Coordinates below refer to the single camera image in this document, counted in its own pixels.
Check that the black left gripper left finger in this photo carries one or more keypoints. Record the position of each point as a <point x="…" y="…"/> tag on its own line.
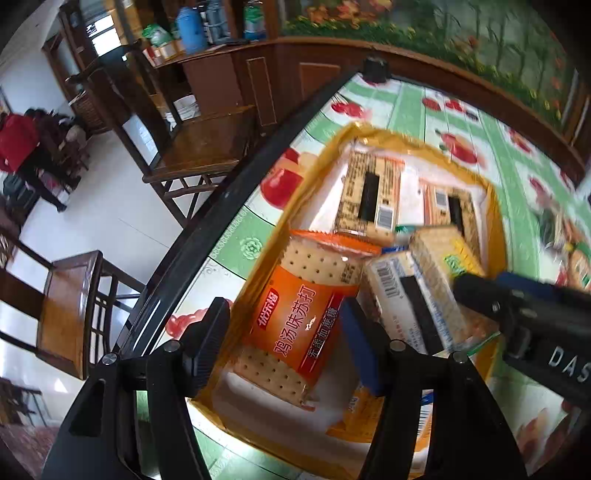
<point x="201" y="342"/>

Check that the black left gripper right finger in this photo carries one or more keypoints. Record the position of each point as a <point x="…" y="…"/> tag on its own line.
<point x="369" y="344"/>

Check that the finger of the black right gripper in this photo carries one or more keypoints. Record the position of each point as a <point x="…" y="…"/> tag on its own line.
<point x="487" y="304"/>
<point x="530" y="286"/>

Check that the yellow green cracker pack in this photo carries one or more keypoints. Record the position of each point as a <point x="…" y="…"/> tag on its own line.
<point x="442" y="254"/>

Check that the orange soda cracker pack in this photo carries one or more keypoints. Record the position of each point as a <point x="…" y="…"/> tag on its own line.
<point x="295" y="321"/>

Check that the green fruit pattern tablecloth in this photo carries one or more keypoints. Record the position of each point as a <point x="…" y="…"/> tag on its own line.
<point x="523" y="178"/>

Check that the yellow cardboard snack box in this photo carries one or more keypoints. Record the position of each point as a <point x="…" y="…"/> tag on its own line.
<point x="275" y="426"/>

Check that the wooden stool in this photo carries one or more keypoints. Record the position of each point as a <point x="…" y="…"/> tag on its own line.
<point x="73" y="311"/>

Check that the brown cracker pack barcode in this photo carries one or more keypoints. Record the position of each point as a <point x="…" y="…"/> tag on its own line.
<point x="369" y="204"/>

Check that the dark wooden chair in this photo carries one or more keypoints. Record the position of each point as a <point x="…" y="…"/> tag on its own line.
<point x="189" y="154"/>

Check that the red clothing pile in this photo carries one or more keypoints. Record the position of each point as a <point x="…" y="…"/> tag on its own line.
<point x="18" y="139"/>

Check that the green snack bag on cabinet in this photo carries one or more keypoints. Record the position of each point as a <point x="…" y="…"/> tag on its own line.
<point x="160" y="40"/>

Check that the blue thermos jug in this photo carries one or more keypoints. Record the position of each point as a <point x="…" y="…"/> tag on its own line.
<point x="191" y="30"/>

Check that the green plastic bottle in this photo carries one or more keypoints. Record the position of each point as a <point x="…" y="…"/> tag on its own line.
<point x="255" y="26"/>

